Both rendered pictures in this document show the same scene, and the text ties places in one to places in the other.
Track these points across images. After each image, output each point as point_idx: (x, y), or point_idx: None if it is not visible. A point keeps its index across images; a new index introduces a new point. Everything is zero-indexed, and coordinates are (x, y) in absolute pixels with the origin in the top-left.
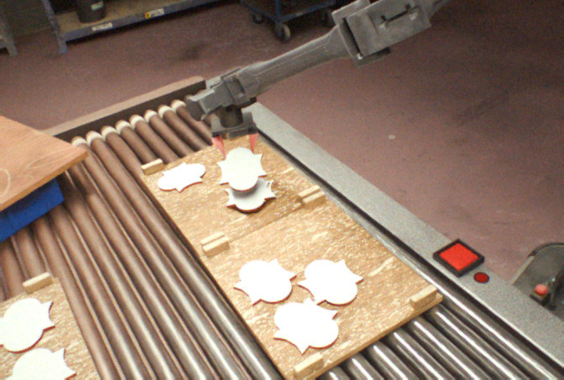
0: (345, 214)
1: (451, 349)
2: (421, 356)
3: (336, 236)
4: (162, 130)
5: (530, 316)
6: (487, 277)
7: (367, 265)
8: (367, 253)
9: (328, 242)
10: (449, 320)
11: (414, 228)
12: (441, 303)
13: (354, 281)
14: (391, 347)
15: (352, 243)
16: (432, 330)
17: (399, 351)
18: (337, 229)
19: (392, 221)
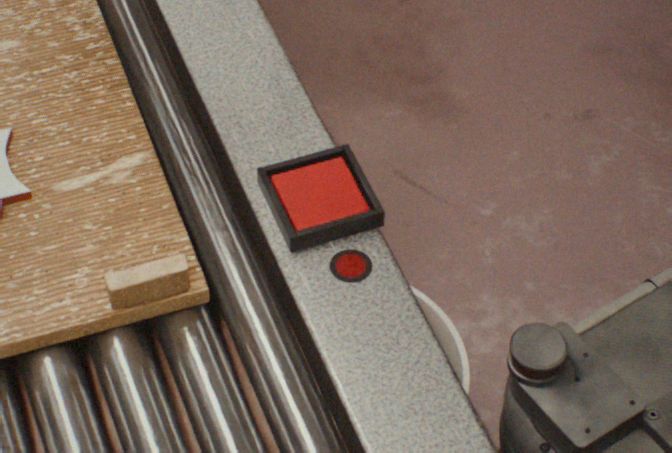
0: (93, 4)
1: (157, 435)
2: (70, 434)
3: (32, 61)
4: None
5: (410, 401)
6: (366, 268)
7: (66, 159)
8: (85, 127)
9: (5, 70)
10: (197, 357)
11: (259, 88)
12: (219, 307)
13: (2, 194)
14: (26, 390)
15: (62, 90)
16: (138, 374)
17: (33, 407)
18: (49, 41)
19: (215, 53)
